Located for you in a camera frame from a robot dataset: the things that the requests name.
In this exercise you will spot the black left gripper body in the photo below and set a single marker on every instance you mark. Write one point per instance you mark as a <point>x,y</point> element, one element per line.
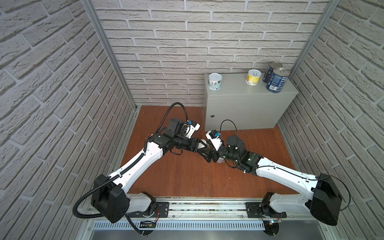
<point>186,142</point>

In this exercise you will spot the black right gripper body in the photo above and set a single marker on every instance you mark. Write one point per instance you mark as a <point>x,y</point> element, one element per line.
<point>224,153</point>

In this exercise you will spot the orange can white lid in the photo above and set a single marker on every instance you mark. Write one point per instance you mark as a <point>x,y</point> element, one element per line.
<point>220,160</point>

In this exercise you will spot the grey label can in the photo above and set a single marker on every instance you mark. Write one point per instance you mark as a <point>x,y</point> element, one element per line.
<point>214,82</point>

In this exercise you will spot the yellow label can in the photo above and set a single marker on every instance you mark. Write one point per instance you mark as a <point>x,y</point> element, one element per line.
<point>253,77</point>

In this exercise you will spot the red label soup can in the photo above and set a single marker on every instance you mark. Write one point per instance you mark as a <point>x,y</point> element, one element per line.
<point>269,71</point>

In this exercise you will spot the blue Progresso soup can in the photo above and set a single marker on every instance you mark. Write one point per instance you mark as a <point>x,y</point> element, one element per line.
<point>277,80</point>

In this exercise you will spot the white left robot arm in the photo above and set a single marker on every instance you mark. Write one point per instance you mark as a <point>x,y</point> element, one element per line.
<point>112,199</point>

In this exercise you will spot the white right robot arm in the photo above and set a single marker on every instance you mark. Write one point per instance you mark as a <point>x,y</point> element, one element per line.
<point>317,196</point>

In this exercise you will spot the grey metal cabinet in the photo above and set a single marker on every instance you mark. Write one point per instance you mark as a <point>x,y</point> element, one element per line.
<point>239,106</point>

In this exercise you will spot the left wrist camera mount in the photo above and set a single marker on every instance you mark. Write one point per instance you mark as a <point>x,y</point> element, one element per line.
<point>179,128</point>

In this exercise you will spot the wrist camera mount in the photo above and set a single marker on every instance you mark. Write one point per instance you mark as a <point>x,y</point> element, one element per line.
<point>232,148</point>
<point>179,128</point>

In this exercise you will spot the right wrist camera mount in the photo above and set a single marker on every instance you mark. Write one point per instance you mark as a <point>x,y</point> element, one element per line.
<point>232,148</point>

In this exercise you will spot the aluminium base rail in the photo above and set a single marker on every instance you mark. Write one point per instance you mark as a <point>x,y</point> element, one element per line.
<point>205,214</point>

